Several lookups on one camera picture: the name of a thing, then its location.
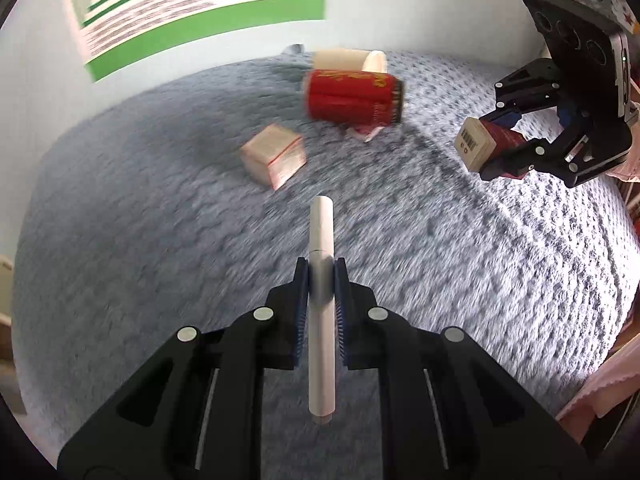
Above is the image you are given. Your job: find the red white cigarette box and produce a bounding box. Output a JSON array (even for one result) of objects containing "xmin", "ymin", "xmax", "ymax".
[{"xmin": 454, "ymin": 117, "xmax": 526, "ymax": 174}]

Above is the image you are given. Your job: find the white paper tube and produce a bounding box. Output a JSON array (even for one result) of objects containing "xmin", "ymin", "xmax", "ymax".
[{"xmin": 308, "ymin": 196, "xmax": 336, "ymax": 425}]

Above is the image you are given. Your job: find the red tin can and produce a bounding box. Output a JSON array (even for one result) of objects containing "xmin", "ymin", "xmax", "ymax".
[{"xmin": 303, "ymin": 70, "xmax": 405, "ymax": 127}]

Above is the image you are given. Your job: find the beige paper cup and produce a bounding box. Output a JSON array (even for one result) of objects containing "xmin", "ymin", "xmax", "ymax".
[{"xmin": 312, "ymin": 48, "xmax": 387, "ymax": 73}]

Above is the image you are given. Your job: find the small pink wrapper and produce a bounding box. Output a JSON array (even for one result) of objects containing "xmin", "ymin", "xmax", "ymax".
[{"xmin": 346, "ymin": 126, "xmax": 383, "ymax": 143}]

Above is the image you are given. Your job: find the beige packet red band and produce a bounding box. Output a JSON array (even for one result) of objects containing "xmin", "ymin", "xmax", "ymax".
[{"xmin": 240, "ymin": 124, "xmax": 307, "ymax": 191}]

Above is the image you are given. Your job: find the green white wall poster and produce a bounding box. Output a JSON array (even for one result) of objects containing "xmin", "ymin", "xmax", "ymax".
[{"xmin": 64, "ymin": 0, "xmax": 326, "ymax": 80}]

